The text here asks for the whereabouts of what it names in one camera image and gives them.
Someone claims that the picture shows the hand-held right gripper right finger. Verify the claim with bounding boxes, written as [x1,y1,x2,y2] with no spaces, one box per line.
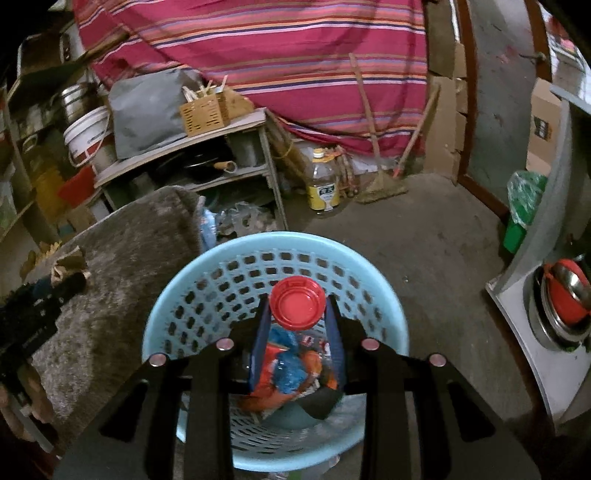
[324,296,541,480]

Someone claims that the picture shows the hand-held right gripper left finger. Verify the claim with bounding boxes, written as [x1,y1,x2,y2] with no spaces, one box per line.
[53,294,272,480]

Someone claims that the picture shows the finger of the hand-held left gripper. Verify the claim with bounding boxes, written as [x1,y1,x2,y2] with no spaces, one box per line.
[25,272,90,308]

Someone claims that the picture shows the brown paper ball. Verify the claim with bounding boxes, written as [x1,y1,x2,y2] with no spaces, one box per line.
[50,247,88,281]

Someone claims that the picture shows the orange wrapper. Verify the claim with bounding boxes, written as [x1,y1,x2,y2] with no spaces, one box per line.
[302,348,338,391]

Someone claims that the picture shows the blue plastic bag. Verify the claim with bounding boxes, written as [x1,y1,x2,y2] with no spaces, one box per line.
[270,328,310,395]

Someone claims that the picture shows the red snack wrapper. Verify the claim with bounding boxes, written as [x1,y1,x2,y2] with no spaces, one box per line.
[239,342,279,412]

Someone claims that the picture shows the clear plastic bottle red cap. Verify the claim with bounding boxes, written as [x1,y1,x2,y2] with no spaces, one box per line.
[265,276,335,370]

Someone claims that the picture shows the black paper cup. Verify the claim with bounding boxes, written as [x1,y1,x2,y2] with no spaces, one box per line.
[295,385,345,421]

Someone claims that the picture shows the light blue plastic basket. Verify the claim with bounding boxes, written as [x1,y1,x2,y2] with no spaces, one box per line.
[142,231,409,474]

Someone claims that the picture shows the person's left hand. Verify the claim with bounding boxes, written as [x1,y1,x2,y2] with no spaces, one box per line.
[18,367,52,424]

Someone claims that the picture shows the grey shaggy mat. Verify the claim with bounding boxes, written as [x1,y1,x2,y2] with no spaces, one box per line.
[28,185,206,444]

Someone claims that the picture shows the wooden shelf unit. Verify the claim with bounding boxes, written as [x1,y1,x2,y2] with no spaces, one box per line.
[0,69,61,264]

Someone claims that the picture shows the red plastic basin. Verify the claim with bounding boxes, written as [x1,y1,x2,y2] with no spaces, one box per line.
[58,166,95,206]

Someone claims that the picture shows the clear plastic bag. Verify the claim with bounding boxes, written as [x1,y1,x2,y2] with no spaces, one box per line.
[201,203,278,243]

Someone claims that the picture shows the oil bottle yellow label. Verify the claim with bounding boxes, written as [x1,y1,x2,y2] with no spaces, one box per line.
[305,148,341,215]

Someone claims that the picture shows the white plastic bucket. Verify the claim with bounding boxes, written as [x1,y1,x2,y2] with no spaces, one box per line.
[63,106,116,174]

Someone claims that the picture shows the straw broom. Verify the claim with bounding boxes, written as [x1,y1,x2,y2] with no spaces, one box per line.
[348,53,409,205]

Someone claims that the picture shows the large steel pot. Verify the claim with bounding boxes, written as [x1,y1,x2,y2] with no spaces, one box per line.
[58,82,105,125]

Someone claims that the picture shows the white low shelf table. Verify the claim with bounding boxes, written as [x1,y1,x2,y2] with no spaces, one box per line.
[95,108,289,232]

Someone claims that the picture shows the grey fabric cover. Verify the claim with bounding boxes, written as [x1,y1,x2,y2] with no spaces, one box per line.
[108,69,204,160]

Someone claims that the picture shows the grey cabinet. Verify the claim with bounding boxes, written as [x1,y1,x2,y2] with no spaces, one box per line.
[485,83,591,435]

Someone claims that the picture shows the stacked steel and red bowls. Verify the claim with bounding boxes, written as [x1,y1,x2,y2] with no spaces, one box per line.
[529,261,591,354]

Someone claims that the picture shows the woven bamboo basket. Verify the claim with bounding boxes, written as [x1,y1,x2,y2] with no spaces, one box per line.
[179,78,232,138]

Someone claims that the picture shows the red bowl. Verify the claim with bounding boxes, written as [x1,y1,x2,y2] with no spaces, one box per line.
[542,258,591,326]

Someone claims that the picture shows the flattened cardboard sheets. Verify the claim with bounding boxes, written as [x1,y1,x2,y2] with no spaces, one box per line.
[422,41,468,183]

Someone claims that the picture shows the green plastic bag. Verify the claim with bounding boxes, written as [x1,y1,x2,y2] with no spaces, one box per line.
[502,171,549,254]

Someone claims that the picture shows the brown cardboard box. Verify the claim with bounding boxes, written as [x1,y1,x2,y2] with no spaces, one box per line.
[526,78,566,178]

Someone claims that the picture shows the red striped cloth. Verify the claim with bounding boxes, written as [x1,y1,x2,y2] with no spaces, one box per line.
[74,0,430,155]

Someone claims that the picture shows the frying pan wooden handle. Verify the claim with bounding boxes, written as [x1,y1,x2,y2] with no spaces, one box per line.
[154,150,238,185]

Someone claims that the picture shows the wooden door frame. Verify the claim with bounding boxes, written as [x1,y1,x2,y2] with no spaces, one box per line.
[455,0,509,217]

